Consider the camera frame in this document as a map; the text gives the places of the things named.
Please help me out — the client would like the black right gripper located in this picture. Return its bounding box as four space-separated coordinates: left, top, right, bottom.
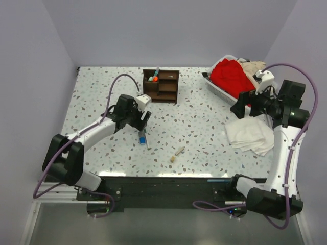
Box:
230 84 281 119

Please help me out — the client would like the white green-capped pen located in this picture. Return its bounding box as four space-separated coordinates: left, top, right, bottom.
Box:
144 128 150 150

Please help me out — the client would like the brown wooden desk organizer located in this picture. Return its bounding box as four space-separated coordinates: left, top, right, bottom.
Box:
143 69 179 104

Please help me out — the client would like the blue pen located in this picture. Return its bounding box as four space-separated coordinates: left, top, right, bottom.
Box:
207 179 230 183

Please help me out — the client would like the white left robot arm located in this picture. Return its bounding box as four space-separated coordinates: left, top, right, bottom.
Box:
42 94 151 200

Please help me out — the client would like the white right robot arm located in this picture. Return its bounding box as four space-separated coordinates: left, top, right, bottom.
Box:
227 80 310 220

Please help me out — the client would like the blue glue stick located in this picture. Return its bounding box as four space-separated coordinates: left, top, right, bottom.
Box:
138 131 146 145

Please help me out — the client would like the white plastic laundry basket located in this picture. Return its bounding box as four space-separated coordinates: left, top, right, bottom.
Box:
201 54 278 113

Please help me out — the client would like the white folded towel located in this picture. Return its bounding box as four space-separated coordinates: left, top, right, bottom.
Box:
225 117 274 156

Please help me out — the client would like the red cloth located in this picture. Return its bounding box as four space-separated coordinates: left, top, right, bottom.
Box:
209 59 255 99

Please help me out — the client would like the beige cloth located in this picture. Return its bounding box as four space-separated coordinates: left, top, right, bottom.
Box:
237 58 266 77

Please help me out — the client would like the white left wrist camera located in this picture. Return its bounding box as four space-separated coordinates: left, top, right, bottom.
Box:
135 94 152 112

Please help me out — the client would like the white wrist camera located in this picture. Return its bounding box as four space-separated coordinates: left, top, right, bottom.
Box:
253 70 274 94
135 94 152 112

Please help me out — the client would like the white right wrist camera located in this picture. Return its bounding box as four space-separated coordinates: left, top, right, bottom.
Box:
253 70 274 94

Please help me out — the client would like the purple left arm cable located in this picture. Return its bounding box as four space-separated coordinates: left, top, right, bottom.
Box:
32 73 143 218

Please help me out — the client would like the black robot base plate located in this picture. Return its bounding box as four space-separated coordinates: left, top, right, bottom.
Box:
77 177 247 215

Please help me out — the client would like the aluminium rail frame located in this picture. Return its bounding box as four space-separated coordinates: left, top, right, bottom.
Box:
19 163 314 245

